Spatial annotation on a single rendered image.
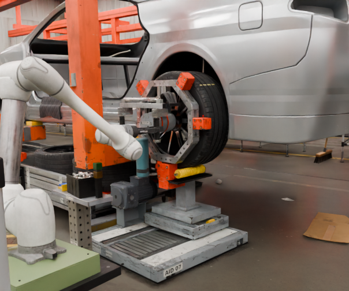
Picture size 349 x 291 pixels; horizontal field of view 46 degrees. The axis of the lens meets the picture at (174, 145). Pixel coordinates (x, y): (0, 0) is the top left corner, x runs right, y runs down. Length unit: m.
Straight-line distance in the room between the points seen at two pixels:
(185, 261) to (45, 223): 0.99
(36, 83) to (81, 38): 1.07
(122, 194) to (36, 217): 1.20
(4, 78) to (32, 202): 0.57
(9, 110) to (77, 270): 0.76
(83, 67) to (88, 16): 0.34
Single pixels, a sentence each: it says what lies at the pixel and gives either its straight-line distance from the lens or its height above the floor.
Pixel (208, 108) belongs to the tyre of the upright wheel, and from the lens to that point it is 2.57.
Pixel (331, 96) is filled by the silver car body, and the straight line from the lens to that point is 2.37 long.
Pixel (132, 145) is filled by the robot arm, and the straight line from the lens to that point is 2.09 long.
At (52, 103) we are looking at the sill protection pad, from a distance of 4.42.
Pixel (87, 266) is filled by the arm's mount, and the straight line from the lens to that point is 1.81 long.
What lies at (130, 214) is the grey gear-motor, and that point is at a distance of 3.16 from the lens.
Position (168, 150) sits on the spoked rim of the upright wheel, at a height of 0.64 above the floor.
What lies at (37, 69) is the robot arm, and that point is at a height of 1.16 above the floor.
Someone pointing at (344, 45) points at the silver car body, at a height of 1.27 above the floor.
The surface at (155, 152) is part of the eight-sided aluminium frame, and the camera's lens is 2.84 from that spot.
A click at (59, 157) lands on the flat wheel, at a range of 3.85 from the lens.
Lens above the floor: 1.07
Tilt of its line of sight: 8 degrees down
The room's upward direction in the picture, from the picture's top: 1 degrees counter-clockwise
